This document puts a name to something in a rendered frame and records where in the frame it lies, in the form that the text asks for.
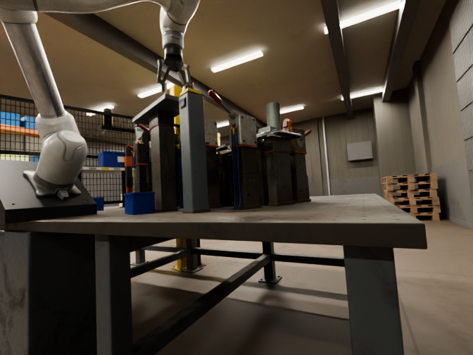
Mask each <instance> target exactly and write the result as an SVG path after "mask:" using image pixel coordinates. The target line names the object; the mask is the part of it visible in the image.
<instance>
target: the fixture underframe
mask: <svg viewBox="0 0 473 355"><path fill-rule="evenodd" d="M172 239H176V238H169V237H139V236H123V235H95V261H96V337H97V355H155V354H156V353H158V352H159V351H160V350H161V349H162V348H163V347H165V346H166V345H167V344H169V343H170V342H171V341H173V340H174V338H176V337H177V336H178V335H180V334H181V333H182V332H184V331H185V330H186V329H187V328H188V327H189V326H191V325H192V324H193V323H195V322H196V321H197V320H198V319H199V318H201V317H202V316H203V315H205V314H206V313H207V312H208V311H209V310H211V309H212V308H213V307H214V306H216V305H217V304H218V303H220V302H221V301H222V300H223V299H224V298H225V297H227V296H228V295H229V294H231V293H232V292H233V291H234V290H235V289H236V288H238V287H239V286H240V285H242V284H243V283H244V282H245V281H247V280H248V279H249V278H250V277H251V276H253V275H254V274H255V273H257V272H258V271H259V270H260V269H261V268H262V267H264V276H262V278H261V279H259V281H258V282H265V283H270V284H277V283H278V282H279V281H280V280H281V279H282V276H279V275H278V276H276V272H275V261H281V262H289V263H306V264H315V265H323V266H340V267H345V272H346V288H347V296H348V312H349V320H350V328H351V344H352V352H353V355H404V348H403V335H402V327H401V315H400V307H399V300H398V287H397V279H396V267H395V259H394V252H393V248H385V247H355V246H343V256H344V257H339V256H318V255H307V254H286V253H275V252H274V242H262V244H263V251H244V250H233V249H212V248H200V247H196V239H186V246H185V247H181V248H180V247H176V246H169V245H158V243H161V242H166V241H169V240H172ZM145 250H147V251H164V252H172V253H173V254H169V255H167V256H164V257H161V258H159V259H155V260H152V261H146V259H145ZM133 251H135V257H136V263H132V264H130V252H133ZM197 255H206V256H222V257H231V258H240V259H255V260H254V261H253V262H251V263H250V264H248V265H247V266H245V267H244V268H242V269H241V270H240V271H238V272H237V273H235V274H233V275H232V276H231V277H229V278H228V279H226V280H225V281H224V282H222V283H220V284H219V285H218V286H216V287H214V288H213V289H212V290H211V291H209V292H207V293H206V294H204V295H203V296H202V297H200V298H198V299H197V300H196V301H194V302H193V303H191V304H190V305H188V306H187V307H185V308H184V309H182V310H181V311H180V312H178V313H176V314H175V315H174V316H172V317H171V318H169V319H167V320H166V321H165V322H164V323H162V324H160V325H159V326H158V327H156V328H154V329H153V330H152V331H150V332H149V333H147V334H146V335H144V336H143V337H141V338H140V339H138V340H137V341H136V342H134V343H133V341H132V293H131V278H133V277H136V276H138V275H141V274H143V273H146V272H148V271H150V270H153V269H156V268H159V267H161V266H164V265H166V264H168V263H171V262H173V261H176V260H178V259H181V258H184V257H185V256H186V257H187V268H185V269H183V270H181V272H185V273H195V272H197V271H199V270H201V269H203V268H202V267H197ZM130 265H131V266H135V267H133V268H131V267H130Z"/></svg>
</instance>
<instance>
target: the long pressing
mask: <svg viewBox="0 0 473 355"><path fill-rule="evenodd" d="M256 136H257V142H258V140H260V141H262V142H264V140H263V139H264V138H266V137H270V136H276V137H283V138H287V139H290V141H291V140H294V139H298V138H301V135H300V134H296V133H293V132H287V131H283V130H280V129H273V130H268V131H265V132H261V133H259V134H256ZM226 149H229V150H226ZM223 150H226V151H223ZM216 152H217V154H228V156H230V155H232V150H231V149H230V142H229V143H226V144H222V145H220V146H218V148H216Z"/></svg>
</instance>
